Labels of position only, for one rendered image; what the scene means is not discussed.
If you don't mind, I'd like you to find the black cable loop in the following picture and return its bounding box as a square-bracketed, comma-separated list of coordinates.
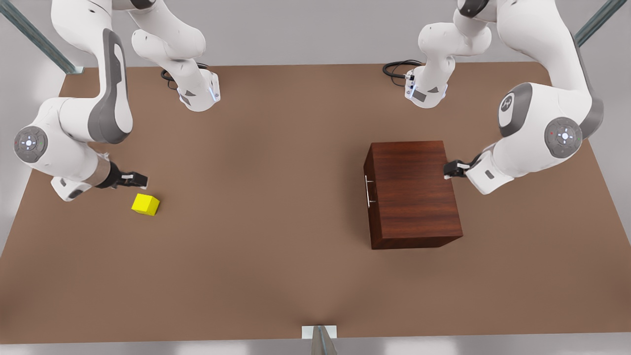
[161, 63, 210, 91]
[382, 59, 425, 90]

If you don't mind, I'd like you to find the yellow cube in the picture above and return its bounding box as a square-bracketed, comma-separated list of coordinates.
[131, 193, 161, 217]

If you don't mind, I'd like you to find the dark wooden drawer cabinet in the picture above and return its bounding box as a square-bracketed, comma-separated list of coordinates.
[363, 141, 464, 250]

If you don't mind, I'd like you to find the silver frame post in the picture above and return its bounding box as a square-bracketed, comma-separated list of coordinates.
[301, 324, 339, 355]
[0, 0, 85, 75]
[574, 0, 630, 48]

